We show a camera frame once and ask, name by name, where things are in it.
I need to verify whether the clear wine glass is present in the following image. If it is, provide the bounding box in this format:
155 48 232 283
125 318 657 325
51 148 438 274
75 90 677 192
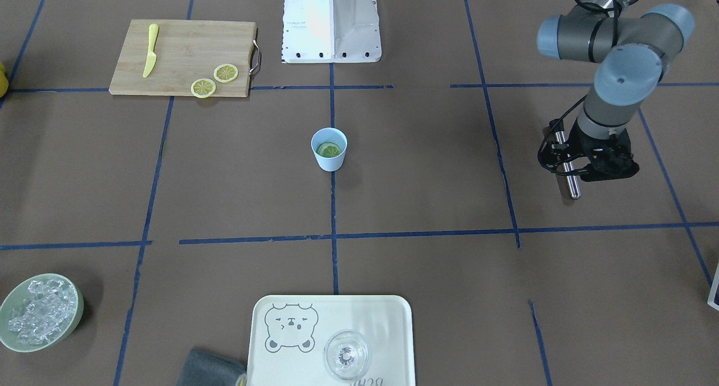
324 330 371 381

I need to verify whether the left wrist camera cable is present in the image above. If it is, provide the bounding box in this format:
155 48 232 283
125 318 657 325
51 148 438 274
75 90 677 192
537 0 624 173

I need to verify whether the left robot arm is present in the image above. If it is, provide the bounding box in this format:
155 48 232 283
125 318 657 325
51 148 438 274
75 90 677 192
536 0 696 182

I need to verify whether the green bowl with ice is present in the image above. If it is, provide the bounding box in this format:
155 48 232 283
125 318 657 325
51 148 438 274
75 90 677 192
1 273 84 353

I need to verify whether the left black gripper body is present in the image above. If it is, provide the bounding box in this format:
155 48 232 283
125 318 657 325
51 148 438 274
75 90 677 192
538 122 640 182

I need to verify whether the wooden cutting board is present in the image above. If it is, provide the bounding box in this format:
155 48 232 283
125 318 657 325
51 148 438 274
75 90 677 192
110 19 261 98

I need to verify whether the yellow plastic knife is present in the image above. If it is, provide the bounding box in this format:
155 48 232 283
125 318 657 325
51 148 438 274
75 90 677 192
142 23 160 78

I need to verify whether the whole yellow lemon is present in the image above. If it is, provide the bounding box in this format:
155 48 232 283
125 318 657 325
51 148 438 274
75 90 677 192
0 62 10 98

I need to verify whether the grey folded cloth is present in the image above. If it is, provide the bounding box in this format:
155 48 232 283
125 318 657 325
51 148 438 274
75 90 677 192
176 348 247 385

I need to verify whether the lemon slice on board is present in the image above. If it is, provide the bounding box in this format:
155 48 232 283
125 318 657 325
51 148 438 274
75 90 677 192
213 63 239 83
190 77 217 99

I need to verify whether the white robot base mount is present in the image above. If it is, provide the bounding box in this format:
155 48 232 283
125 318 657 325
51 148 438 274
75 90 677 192
281 0 383 64

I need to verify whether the cream bear tray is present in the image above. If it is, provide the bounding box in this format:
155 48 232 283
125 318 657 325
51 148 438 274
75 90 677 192
245 296 416 385

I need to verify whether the light blue plastic cup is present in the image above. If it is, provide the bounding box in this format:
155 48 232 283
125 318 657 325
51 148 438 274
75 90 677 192
311 127 348 172

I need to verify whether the steel muddler black tip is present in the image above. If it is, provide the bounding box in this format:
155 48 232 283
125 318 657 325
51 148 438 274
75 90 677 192
549 118 582 200

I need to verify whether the yellow lemon slice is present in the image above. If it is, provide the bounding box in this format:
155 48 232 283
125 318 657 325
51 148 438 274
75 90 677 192
316 141 343 158

